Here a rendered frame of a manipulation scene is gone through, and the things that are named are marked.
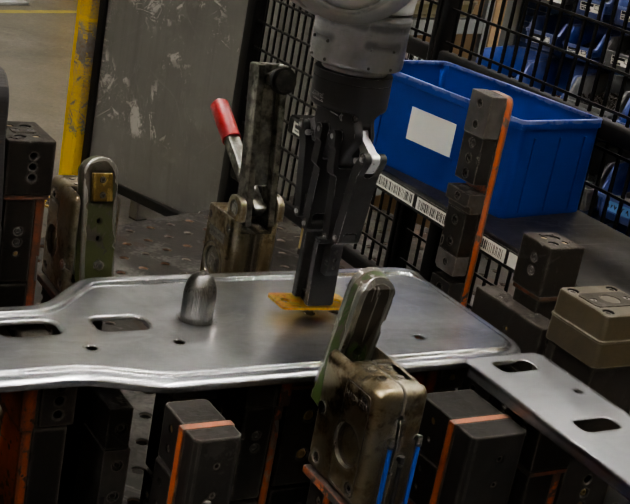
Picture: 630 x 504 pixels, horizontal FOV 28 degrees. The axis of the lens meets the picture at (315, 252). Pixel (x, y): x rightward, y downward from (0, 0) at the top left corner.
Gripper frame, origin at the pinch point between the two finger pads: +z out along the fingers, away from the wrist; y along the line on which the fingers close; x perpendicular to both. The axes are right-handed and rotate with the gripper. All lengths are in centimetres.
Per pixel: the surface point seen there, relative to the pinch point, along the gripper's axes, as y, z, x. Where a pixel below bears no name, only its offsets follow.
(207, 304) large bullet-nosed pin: 1.5, 2.8, -12.5
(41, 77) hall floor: -496, 101, 142
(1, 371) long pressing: 7.9, 5.0, -33.8
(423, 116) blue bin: -34.8, -6.8, 35.0
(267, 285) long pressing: -7.2, 4.9, -1.1
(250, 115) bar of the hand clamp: -15.3, -11.2, -1.8
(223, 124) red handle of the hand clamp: -22.8, -8.0, -0.9
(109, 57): -294, 45, 95
